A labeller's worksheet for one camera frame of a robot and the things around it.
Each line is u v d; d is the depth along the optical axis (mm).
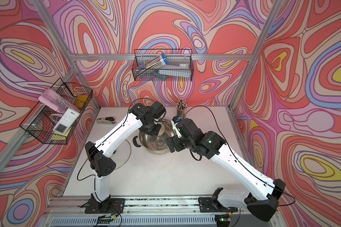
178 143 593
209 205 731
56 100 716
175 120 588
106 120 1076
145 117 543
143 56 878
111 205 724
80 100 782
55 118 695
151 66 788
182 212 734
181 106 986
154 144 991
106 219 720
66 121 690
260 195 379
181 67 881
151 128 651
